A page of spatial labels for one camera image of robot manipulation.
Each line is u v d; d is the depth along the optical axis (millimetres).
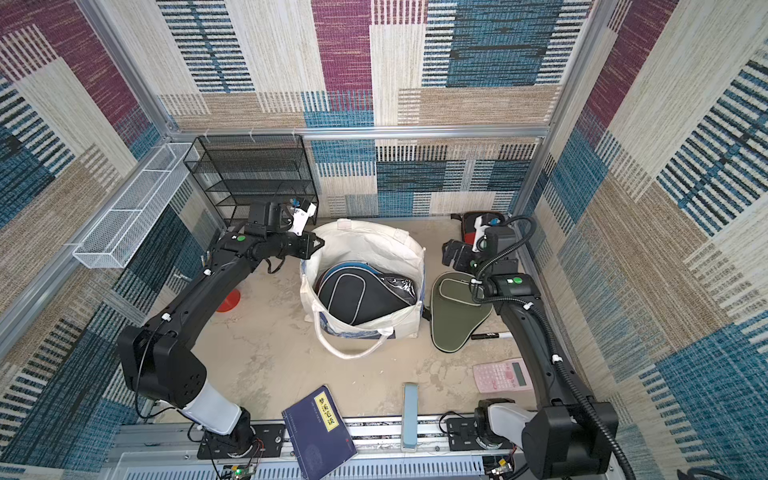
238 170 1059
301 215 736
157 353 421
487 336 892
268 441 733
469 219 1164
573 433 375
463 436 739
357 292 846
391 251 834
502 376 812
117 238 714
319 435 752
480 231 702
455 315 932
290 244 699
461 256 689
